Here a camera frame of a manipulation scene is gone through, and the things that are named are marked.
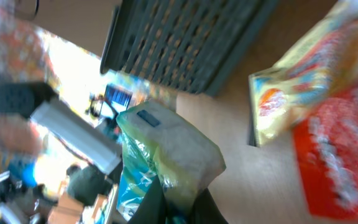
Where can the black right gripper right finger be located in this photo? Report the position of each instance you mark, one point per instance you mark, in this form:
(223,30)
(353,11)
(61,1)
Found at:
(205,210)

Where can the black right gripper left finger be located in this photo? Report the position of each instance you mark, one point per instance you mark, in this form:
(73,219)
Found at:
(152,210)

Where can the red Hacks candy bag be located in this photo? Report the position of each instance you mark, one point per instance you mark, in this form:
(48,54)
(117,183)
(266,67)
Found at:
(326,145)

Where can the teal tissue pack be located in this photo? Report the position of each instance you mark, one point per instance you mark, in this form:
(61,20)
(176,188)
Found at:
(158,144)

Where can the white barcode scanner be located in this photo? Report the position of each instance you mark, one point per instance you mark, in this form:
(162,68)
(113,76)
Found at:
(58,118)

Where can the yellow snack bag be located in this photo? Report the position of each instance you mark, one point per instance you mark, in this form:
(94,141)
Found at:
(319,64)

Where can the grey plastic basket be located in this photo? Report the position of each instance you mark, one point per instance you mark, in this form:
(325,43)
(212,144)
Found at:
(186,45)

